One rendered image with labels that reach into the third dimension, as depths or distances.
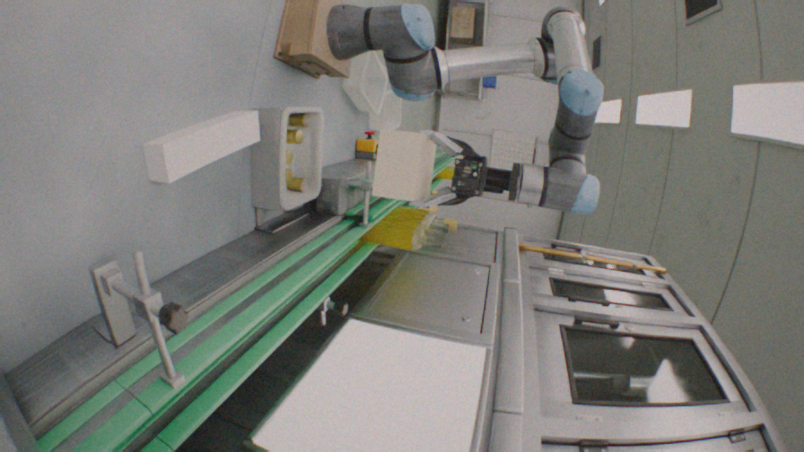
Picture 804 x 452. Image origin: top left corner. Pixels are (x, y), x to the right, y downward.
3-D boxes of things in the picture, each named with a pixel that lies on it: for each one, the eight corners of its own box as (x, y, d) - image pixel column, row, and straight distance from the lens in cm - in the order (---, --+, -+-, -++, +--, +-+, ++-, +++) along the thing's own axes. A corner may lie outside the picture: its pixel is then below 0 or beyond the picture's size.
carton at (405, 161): (380, 129, 64) (421, 133, 62) (403, 138, 79) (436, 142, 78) (371, 195, 64) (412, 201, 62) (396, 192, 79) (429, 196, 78)
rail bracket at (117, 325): (97, 338, 58) (192, 412, 41) (65, 228, 51) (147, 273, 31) (118, 325, 59) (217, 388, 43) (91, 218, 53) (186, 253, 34)
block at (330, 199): (314, 212, 95) (337, 216, 92) (315, 178, 93) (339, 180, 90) (320, 209, 98) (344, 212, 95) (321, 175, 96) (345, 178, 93)
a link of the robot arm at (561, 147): (589, 110, 74) (595, 150, 66) (579, 149, 81) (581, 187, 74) (553, 104, 73) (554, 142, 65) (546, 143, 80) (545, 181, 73)
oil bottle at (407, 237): (348, 239, 102) (421, 253, 96) (348, 221, 100) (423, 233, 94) (355, 233, 107) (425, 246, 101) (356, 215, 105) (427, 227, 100)
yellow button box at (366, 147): (354, 157, 132) (373, 160, 129) (355, 137, 131) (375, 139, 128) (362, 155, 138) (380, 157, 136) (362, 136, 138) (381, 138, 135)
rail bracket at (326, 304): (287, 319, 80) (342, 335, 75) (284, 292, 77) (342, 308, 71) (296, 310, 83) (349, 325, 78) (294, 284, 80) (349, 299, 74)
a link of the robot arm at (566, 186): (588, 189, 75) (589, 225, 70) (537, 180, 73) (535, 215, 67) (599, 164, 69) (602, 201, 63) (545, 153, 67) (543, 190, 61)
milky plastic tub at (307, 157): (252, 207, 82) (283, 212, 77) (252, 107, 79) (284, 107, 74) (292, 191, 96) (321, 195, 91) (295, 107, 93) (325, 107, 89)
